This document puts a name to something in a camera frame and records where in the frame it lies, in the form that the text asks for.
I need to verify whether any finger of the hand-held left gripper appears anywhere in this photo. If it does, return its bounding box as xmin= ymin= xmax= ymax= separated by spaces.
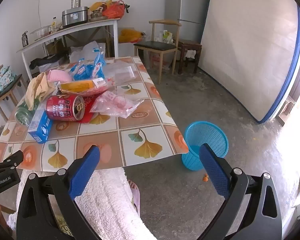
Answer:
xmin=0 ymin=150 xmax=24 ymax=172

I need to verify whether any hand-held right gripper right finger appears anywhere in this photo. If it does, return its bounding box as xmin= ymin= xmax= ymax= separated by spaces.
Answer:
xmin=199 ymin=144 xmax=283 ymax=240

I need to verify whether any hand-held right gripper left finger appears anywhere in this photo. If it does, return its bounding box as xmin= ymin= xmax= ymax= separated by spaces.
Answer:
xmin=16 ymin=145 xmax=101 ymax=240

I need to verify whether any blue plastic wastebasket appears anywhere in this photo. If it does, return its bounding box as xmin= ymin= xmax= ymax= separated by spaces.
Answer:
xmin=181 ymin=121 xmax=229 ymax=172

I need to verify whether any blue white carton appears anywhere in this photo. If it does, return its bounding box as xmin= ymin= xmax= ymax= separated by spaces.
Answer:
xmin=28 ymin=102 xmax=53 ymax=144

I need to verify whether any red snack packet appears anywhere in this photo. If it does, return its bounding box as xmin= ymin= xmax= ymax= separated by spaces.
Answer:
xmin=56 ymin=85 xmax=115 ymax=124

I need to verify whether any red drink can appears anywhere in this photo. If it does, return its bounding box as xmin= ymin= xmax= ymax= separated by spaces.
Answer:
xmin=46 ymin=94 xmax=85 ymax=122

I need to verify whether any yellow carton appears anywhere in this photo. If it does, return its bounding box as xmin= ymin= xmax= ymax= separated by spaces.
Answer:
xmin=58 ymin=79 xmax=108 ymax=94

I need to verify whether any pink foam mesh pad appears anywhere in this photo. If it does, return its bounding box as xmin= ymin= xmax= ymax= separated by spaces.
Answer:
xmin=46 ymin=69 xmax=73 ymax=89

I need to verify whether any large blue snack bag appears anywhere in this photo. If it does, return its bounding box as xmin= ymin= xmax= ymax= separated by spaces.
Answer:
xmin=86 ymin=50 xmax=107 ymax=79

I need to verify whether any green drink can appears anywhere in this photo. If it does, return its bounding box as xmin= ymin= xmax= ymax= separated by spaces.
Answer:
xmin=15 ymin=99 xmax=41 ymax=126

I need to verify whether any pink slipper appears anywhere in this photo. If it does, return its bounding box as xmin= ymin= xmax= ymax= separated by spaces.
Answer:
xmin=127 ymin=179 xmax=141 ymax=217

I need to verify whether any clear pink-print plastic bag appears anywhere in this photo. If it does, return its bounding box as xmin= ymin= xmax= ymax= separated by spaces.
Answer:
xmin=90 ymin=90 xmax=144 ymax=119

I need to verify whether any wooden chair with floral cushion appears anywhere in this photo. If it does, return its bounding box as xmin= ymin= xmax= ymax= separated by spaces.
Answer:
xmin=0 ymin=64 xmax=28 ymax=120

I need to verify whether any small blue snack bag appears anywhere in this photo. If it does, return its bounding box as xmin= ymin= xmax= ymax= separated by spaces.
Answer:
xmin=69 ymin=59 xmax=90 ymax=80

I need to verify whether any black bag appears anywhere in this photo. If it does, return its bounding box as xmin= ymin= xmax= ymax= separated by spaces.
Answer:
xmin=29 ymin=52 xmax=69 ymax=70

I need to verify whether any clear zip bag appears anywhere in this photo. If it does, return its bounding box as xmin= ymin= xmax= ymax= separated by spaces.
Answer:
xmin=104 ymin=62 xmax=135 ymax=85

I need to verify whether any white plastic bag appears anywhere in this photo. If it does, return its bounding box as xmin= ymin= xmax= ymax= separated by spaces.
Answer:
xmin=70 ymin=41 xmax=106 ymax=63

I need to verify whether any clear red-print bag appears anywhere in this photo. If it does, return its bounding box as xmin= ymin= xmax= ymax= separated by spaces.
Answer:
xmin=150 ymin=52 xmax=170 ymax=69

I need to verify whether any dark wooden stool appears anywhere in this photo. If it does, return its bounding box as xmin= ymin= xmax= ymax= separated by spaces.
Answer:
xmin=177 ymin=40 xmax=203 ymax=74

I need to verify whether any white mattress with blue edge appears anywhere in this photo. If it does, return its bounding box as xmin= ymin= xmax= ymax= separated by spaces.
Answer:
xmin=198 ymin=0 xmax=300 ymax=124

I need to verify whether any wooden chair with black seat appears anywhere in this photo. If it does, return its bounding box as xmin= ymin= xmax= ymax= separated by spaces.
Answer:
xmin=134 ymin=19 xmax=182 ymax=85

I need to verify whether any white side table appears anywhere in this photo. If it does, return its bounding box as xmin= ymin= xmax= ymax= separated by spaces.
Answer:
xmin=16 ymin=18 xmax=119 ymax=80

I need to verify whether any white printed bag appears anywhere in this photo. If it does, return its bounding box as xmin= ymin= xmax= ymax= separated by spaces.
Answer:
xmin=158 ymin=30 xmax=174 ymax=44

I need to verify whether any steel rice cooker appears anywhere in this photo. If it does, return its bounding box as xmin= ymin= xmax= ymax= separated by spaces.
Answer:
xmin=62 ymin=6 xmax=89 ymax=28

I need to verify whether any orange plastic bag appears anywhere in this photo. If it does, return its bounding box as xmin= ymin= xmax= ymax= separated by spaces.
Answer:
xmin=101 ymin=0 xmax=125 ymax=19

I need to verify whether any yellow paper bag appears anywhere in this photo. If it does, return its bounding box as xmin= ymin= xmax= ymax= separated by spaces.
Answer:
xmin=88 ymin=0 xmax=113 ymax=18

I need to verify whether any grey refrigerator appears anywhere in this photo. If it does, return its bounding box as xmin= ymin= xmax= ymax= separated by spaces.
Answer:
xmin=165 ymin=0 xmax=211 ymax=43

